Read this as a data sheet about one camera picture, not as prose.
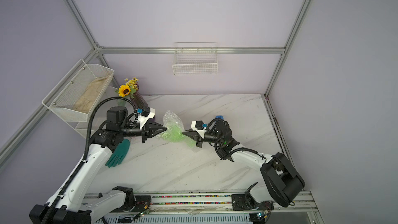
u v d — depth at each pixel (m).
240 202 0.73
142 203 0.73
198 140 0.66
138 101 1.01
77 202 0.39
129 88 0.90
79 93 0.80
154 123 0.64
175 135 0.67
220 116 1.02
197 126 0.61
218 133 0.62
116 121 0.55
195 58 0.96
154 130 0.64
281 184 0.43
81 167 0.44
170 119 0.65
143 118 0.58
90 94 0.80
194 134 0.68
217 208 0.73
